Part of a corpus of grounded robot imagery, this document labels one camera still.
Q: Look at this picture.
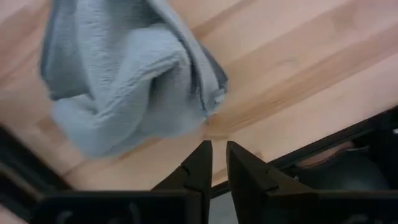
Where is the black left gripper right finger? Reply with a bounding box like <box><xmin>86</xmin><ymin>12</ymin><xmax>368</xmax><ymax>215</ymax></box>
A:
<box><xmin>226</xmin><ymin>141</ymin><xmax>320</xmax><ymax>224</ymax></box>

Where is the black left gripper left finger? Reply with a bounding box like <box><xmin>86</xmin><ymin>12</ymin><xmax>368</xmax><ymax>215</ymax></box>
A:
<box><xmin>151</xmin><ymin>139</ymin><xmax>213</xmax><ymax>224</ymax></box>

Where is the grey microfiber towel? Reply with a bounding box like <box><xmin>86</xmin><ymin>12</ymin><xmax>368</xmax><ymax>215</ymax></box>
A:
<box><xmin>39</xmin><ymin>0</ymin><xmax>229</xmax><ymax>159</ymax></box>

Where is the black metal table frame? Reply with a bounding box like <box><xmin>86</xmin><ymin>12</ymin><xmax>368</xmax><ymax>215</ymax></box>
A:
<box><xmin>0</xmin><ymin>105</ymin><xmax>398</xmax><ymax>218</ymax></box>

